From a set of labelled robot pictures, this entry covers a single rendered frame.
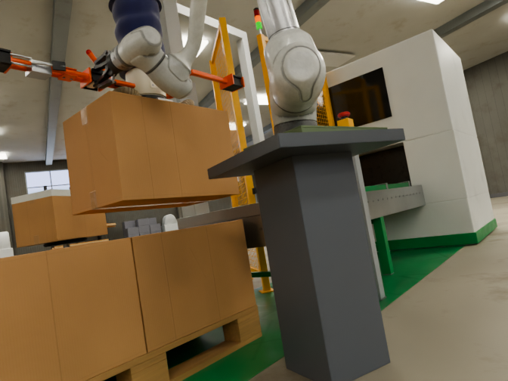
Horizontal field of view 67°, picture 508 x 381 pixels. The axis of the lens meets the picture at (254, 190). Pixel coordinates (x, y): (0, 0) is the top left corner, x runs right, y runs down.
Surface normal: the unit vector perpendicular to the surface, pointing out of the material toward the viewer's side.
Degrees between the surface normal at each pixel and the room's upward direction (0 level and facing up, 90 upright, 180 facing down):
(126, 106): 90
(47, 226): 90
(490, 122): 90
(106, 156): 89
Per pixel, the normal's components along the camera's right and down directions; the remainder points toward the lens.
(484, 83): -0.86, 0.11
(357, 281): 0.48, -0.14
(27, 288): 0.76, -0.18
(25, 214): -0.28, -0.03
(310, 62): -0.06, 0.07
